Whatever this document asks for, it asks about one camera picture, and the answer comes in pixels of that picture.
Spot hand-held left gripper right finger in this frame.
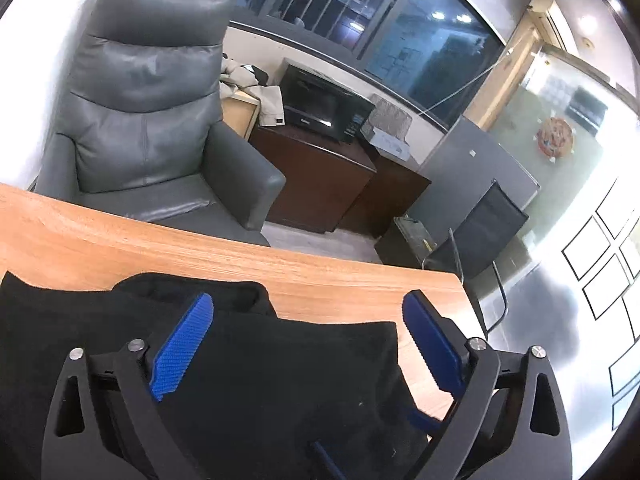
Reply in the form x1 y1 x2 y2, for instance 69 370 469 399
402 290 573 480

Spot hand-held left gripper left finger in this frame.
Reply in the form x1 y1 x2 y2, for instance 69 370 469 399
41 292 215 480

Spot black garment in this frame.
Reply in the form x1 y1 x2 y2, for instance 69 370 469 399
0 271 441 480

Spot dark green bin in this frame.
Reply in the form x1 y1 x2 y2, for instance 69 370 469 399
375 216 437 269

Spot black mesh office chair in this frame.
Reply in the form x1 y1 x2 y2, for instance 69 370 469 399
421 180 530 333

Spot grey metal cabinet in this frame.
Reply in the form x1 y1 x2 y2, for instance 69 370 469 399
407 116 542 241

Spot dark brown wooden cabinet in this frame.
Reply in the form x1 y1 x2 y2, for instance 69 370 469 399
248 122 433 239

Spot white flat box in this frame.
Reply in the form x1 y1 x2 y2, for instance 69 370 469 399
364 127 411 161

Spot grey leather armchair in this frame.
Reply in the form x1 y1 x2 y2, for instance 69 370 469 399
31 0 287 248

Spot light wooden side table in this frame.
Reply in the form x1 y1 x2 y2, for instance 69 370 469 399
220 89 261 141

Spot beige jacket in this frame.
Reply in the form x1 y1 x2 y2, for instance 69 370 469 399
218 56 286 128

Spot black microwave oven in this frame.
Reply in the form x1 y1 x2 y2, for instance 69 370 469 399
279 58 377 145

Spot round colourful wall decoration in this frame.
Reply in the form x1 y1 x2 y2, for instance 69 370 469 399
536 116 574 162

